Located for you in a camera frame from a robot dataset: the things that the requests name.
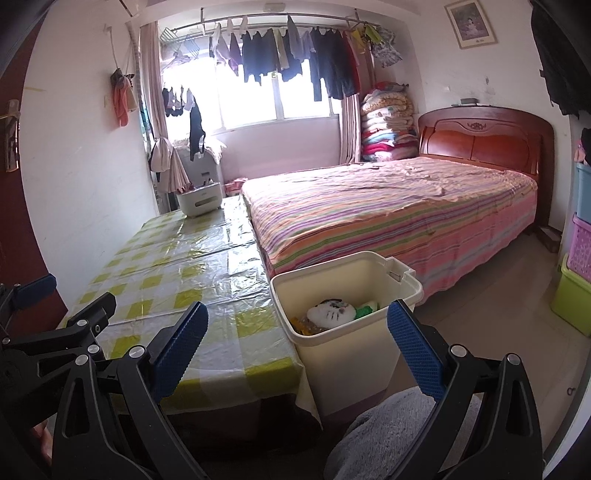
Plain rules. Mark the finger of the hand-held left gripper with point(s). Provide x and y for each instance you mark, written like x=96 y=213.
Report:
x=99 y=311
x=39 y=285

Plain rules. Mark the green storage box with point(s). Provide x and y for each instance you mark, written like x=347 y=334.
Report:
x=572 y=300

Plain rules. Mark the person's grey trouser leg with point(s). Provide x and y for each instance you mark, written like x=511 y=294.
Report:
x=383 y=434

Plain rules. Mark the small grey box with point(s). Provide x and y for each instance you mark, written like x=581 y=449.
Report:
x=469 y=101

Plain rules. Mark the stack of folded quilts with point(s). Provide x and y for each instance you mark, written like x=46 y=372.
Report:
x=388 y=124

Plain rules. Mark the blue storage box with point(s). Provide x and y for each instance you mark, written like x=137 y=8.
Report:
x=584 y=194

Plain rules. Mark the white plush toy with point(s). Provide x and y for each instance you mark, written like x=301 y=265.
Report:
x=330 y=314

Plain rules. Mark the bed with striped sheet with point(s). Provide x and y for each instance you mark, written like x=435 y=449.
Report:
x=392 y=212

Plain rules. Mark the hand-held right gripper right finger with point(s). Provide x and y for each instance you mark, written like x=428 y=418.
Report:
x=413 y=355

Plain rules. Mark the grey appliance with white cover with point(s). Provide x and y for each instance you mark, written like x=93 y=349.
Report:
x=205 y=170

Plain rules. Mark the hanging sock rack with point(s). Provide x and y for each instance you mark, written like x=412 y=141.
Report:
x=178 y=101

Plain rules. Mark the white desk caddy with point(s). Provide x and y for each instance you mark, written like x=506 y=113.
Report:
x=198 y=203

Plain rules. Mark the dark hanging coat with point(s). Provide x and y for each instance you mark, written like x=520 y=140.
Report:
x=558 y=60

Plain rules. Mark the wooden headboard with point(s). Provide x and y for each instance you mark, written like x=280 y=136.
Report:
x=485 y=138

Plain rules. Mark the orange hanging cloth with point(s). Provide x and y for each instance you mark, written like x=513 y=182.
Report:
x=121 y=101

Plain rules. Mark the black hanging garment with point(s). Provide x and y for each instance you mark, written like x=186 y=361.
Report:
x=197 y=134

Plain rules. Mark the beige window curtain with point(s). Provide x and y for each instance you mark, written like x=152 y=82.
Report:
x=350 y=134
x=152 y=92

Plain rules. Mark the pink storage basket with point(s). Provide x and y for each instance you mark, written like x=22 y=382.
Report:
x=581 y=249

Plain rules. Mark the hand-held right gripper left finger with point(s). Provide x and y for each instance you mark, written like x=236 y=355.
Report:
x=182 y=350

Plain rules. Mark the cream plastic bin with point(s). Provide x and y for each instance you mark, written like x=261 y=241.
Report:
x=351 y=360

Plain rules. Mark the row of hanging clothes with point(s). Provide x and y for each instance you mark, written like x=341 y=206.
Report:
x=323 y=60

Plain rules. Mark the small brown object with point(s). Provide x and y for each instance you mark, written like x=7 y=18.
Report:
x=549 y=239

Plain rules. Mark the green checked plastic tablecloth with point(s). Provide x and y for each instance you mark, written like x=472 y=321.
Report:
x=184 y=272

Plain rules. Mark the framed wall picture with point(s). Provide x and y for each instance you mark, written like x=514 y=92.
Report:
x=471 y=23

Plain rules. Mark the pink cloth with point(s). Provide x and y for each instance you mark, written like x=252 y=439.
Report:
x=236 y=186

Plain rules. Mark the red-brown door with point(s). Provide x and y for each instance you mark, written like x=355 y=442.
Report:
x=23 y=221

